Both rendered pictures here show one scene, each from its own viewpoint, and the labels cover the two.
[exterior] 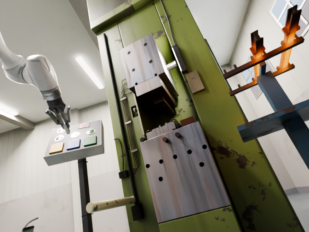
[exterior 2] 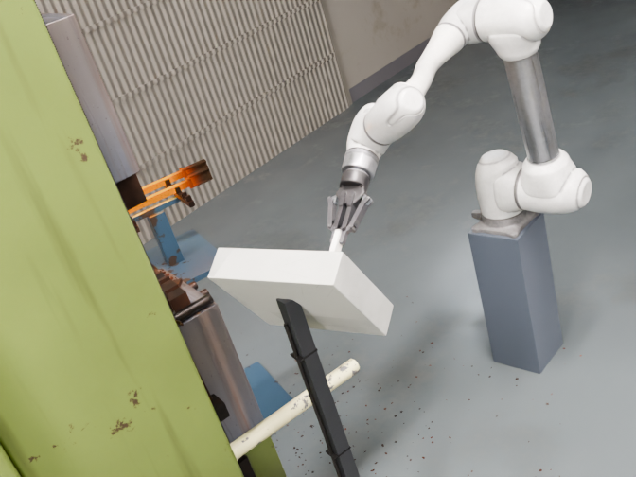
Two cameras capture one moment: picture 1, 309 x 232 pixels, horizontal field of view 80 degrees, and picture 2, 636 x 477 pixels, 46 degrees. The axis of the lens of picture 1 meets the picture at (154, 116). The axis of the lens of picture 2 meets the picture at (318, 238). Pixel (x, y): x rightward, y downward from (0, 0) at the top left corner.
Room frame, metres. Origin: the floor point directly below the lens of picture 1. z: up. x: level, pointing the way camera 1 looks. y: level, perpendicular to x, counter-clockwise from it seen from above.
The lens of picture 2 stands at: (2.12, 1.69, 1.95)
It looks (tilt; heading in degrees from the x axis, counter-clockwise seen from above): 27 degrees down; 227
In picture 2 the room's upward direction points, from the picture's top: 17 degrees counter-clockwise
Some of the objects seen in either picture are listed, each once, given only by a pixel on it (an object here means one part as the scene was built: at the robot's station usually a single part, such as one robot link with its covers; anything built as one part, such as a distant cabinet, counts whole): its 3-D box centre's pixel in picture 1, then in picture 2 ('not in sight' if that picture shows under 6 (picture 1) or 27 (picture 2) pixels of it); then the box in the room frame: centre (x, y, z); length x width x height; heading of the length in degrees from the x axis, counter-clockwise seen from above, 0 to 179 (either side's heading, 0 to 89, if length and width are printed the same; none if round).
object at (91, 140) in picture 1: (90, 141); not in sight; (1.08, 0.43, 1.01); 0.07 x 0.05 x 0.07; 100
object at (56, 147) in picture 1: (57, 148); not in sight; (1.04, 0.63, 1.01); 0.07 x 0.05 x 0.07; 100
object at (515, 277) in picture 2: not in sight; (517, 291); (0.04, 0.45, 0.30); 0.20 x 0.20 x 0.60; 87
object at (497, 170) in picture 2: not in sight; (501, 182); (0.04, 0.46, 0.77); 0.18 x 0.16 x 0.22; 88
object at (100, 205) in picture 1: (115, 203); (295, 407); (1.12, 0.34, 0.62); 0.44 x 0.05 x 0.05; 165
